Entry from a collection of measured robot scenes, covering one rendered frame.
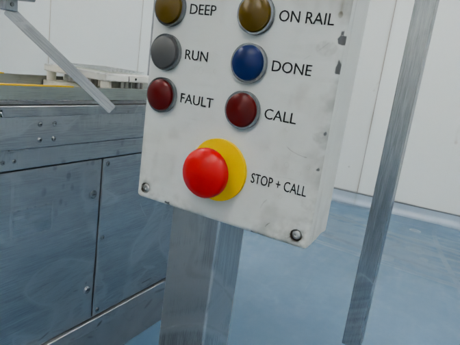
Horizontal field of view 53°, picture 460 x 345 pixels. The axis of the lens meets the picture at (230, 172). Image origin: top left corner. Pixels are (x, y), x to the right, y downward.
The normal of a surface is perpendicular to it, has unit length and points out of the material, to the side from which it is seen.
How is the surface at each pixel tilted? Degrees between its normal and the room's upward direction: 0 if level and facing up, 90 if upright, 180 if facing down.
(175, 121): 90
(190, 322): 90
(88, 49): 90
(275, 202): 90
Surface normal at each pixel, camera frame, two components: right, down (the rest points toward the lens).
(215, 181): -0.09, 0.26
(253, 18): -0.48, 0.18
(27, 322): 0.86, 0.22
